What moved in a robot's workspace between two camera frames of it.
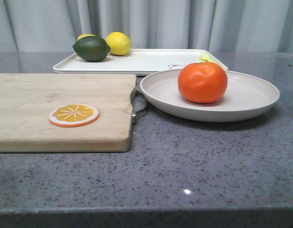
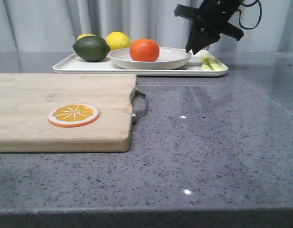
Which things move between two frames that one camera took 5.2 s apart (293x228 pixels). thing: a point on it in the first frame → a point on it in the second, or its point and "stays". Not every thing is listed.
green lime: x=91 y=48 stays
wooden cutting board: x=23 y=102 stays
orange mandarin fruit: x=203 y=82 → x=144 y=50
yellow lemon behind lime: x=83 y=35 stays
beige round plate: x=245 y=94 → x=168 y=58
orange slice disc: x=73 y=115 stays
